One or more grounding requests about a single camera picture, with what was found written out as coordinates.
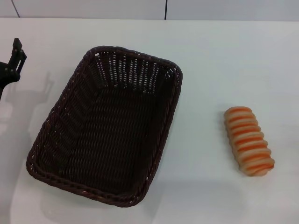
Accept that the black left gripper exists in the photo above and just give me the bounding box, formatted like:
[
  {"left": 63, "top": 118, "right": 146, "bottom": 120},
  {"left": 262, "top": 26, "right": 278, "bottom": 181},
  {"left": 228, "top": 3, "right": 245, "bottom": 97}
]
[{"left": 0, "top": 37, "right": 28, "bottom": 101}]

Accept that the dark brown woven basket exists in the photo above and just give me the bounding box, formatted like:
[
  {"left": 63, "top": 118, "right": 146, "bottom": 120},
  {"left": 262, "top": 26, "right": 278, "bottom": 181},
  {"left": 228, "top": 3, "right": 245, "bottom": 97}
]
[{"left": 25, "top": 45, "right": 184, "bottom": 208}]

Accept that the orange striped bread roll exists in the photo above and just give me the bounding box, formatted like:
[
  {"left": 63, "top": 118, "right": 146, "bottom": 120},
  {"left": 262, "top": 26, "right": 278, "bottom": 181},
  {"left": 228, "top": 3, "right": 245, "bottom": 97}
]
[{"left": 223, "top": 106, "right": 275, "bottom": 177}]

